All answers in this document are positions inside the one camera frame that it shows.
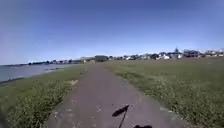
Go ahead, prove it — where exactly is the green grass field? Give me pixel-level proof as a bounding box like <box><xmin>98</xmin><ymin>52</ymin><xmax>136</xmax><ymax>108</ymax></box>
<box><xmin>99</xmin><ymin>56</ymin><xmax>224</xmax><ymax>128</ymax></box>

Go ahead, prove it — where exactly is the dark rocky shoreline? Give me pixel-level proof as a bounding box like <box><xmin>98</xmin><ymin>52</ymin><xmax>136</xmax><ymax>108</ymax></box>
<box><xmin>0</xmin><ymin>67</ymin><xmax>64</xmax><ymax>85</ymax></box>

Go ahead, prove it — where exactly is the grey gravel path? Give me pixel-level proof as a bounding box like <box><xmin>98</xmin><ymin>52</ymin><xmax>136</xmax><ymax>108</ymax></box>
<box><xmin>43</xmin><ymin>62</ymin><xmax>193</xmax><ymax>128</ymax></box>

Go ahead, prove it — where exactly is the blue water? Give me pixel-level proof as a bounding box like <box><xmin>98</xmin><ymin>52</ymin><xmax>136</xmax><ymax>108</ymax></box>
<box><xmin>0</xmin><ymin>63</ymin><xmax>76</xmax><ymax>83</ymax></box>

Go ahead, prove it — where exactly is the row of houses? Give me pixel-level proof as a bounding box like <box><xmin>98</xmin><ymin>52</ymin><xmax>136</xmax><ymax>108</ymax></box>
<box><xmin>27</xmin><ymin>46</ymin><xmax>224</xmax><ymax>66</ymax></box>

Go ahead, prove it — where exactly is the green grass strip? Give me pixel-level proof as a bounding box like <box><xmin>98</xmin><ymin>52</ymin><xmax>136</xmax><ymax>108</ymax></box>
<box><xmin>0</xmin><ymin>63</ymin><xmax>91</xmax><ymax>128</ymax></box>

